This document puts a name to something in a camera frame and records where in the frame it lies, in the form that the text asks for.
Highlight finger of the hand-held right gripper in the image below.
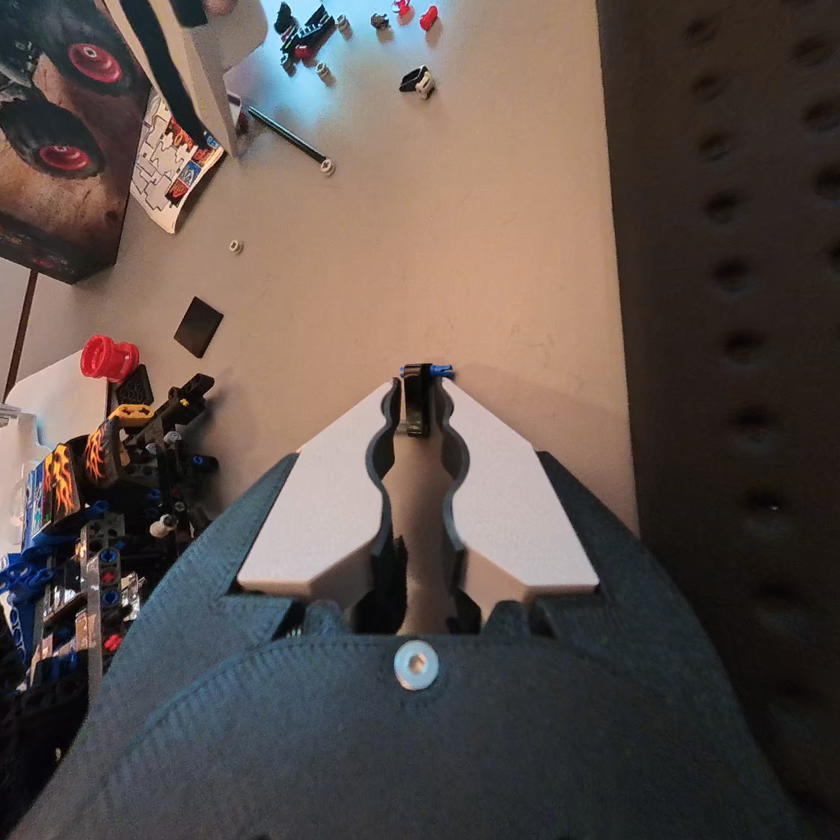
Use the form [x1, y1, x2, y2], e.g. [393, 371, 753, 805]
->
[176, 25, 255, 160]
[104, 0, 207, 144]

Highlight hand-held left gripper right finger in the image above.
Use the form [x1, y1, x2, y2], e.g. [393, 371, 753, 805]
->
[433, 378, 601, 634]

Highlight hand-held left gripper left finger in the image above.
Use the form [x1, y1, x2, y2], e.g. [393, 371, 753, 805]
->
[236, 378, 403, 634]

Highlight short black beam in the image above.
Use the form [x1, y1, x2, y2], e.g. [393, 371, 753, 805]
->
[397, 362, 455, 438]

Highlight brick-built toy truck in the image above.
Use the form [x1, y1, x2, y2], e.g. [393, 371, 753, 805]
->
[0, 373, 221, 815]

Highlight adjacent pale desk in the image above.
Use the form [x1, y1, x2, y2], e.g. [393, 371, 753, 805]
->
[0, 257, 34, 401]

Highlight scattered small brick pieces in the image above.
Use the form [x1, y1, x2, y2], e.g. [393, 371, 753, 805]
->
[274, 0, 441, 80]

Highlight long black axle rod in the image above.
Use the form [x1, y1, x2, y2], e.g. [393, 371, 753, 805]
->
[247, 106, 336, 177]

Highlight sticker sheet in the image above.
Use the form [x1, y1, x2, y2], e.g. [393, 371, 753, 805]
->
[129, 88, 226, 235]

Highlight monster truck toy set box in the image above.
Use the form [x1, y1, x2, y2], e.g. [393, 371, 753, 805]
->
[0, 0, 153, 285]

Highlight black studded plate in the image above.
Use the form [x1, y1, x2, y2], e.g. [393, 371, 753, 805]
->
[108, 363, 155, 409]

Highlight black square tile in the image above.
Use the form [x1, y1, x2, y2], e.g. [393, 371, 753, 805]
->
[173, 296, 224, 359]

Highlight dark perforated panel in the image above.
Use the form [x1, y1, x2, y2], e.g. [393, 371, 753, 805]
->
[596, 0, 840, 840]

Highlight red wheel hub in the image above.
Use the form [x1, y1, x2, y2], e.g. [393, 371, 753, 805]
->
[80, 334, 140, 383]

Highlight white wooden book stand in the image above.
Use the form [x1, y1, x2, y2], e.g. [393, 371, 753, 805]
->
[0, 351, 112, 565]

